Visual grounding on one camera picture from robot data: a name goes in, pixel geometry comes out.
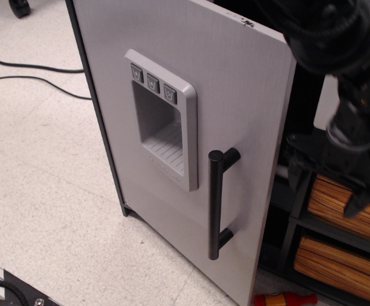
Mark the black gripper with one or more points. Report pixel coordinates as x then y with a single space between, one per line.
315 153

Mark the black door handle bar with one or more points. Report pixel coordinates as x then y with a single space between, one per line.
218 163

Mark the grey toy fridge door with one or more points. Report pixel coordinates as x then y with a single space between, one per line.
229 95

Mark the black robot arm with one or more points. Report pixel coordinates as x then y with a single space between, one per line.
306 24

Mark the upper wooden striped basket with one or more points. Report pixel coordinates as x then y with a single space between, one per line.
328 200

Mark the wooden striped basket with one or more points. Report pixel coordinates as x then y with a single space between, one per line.
328 200
334 266

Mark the lower wooden striped basket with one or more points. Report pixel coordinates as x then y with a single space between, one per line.
334 266

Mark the dark grey toy kitchen cabinet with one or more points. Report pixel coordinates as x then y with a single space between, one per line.
302 229

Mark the red toy ketchup bottle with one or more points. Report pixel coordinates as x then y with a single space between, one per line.
285 299

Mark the grey ice water dispenser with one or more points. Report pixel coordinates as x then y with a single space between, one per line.
166 110

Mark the black caster wheel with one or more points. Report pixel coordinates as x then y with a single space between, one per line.
20 8

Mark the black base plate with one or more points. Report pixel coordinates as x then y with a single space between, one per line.
32 295

